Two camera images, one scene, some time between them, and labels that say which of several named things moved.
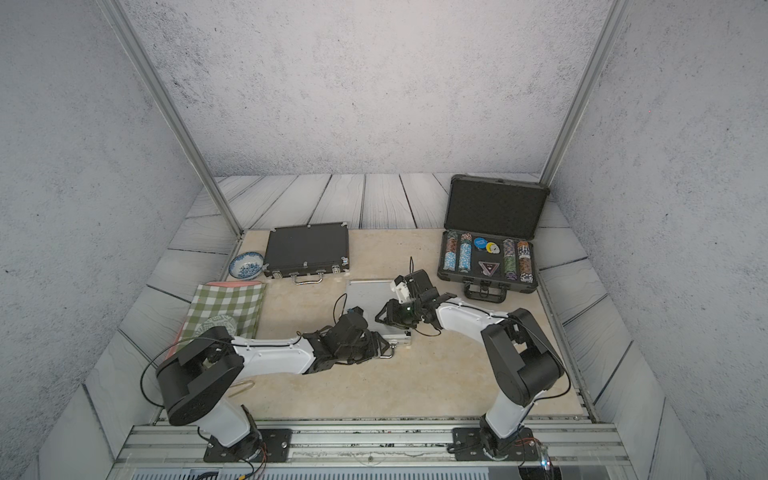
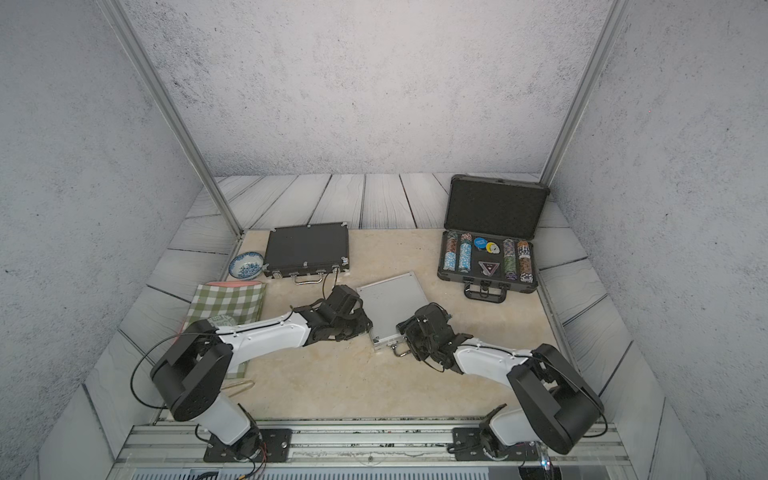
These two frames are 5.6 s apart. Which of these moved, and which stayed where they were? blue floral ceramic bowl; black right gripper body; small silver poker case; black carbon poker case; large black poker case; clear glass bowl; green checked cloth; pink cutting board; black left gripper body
Moved: small silver poker case; black left gripper body; black right gripper body
Stayed: green checked cloth; black carbon poker case; pink cutting board; large black poker case; clear glass bowl; blue floral ceramic bowl
